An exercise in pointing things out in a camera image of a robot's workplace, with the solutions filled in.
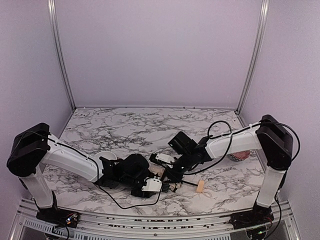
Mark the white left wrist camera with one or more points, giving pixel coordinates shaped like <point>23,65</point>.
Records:
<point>155,185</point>

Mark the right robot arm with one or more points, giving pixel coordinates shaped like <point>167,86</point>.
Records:
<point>276,141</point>

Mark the white bowl red rim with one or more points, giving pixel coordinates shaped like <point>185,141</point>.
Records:
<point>106,155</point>

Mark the beige and black umbrella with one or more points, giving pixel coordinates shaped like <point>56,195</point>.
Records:
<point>159,172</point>

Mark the aluminium frame post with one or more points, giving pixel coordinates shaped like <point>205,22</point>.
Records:
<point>258,42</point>
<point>59,53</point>

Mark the left aluminium frame post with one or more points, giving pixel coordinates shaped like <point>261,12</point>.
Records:
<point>59,53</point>

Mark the right aluminium frame post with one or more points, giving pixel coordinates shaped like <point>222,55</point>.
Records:
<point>258,42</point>

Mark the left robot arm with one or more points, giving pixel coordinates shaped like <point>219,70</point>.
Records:
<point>37,146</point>

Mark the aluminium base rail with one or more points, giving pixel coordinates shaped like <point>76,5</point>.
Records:
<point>102,226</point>

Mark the grey collapsed silicone lid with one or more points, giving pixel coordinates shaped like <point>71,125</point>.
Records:
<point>116,190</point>

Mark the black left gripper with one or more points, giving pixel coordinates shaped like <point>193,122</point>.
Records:
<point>139,191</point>

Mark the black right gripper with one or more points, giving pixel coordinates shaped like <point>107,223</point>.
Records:
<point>169,175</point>

